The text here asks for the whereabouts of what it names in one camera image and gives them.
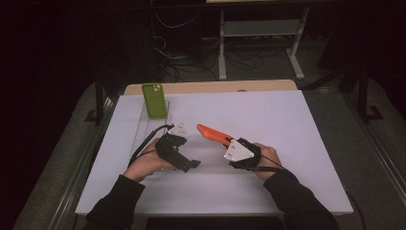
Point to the wooden table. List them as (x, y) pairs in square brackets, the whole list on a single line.
[(207, 86)]

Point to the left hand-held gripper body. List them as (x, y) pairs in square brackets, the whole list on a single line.
[(175, 145)]

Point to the person's left hand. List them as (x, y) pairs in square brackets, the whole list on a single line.
[(146, 164)]

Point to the orange phone case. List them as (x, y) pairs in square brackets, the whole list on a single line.
[(212, 132)]

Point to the grey metal floor rail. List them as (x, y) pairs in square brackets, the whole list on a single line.
[(379, 150), (79, 172)]

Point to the clear plastic tray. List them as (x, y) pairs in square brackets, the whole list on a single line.
[(153, 123)]

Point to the green phone case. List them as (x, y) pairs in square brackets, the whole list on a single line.
[(154, 102)]

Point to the white metal table frame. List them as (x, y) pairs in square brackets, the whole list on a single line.
[(222, 48)]

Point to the black metal stand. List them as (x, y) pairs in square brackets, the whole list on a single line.
[(99, 99), (363, 92)]

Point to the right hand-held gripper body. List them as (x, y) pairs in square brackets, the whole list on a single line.
[(239, 153)]

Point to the person's right hand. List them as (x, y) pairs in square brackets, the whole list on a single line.
[(271, 159)]

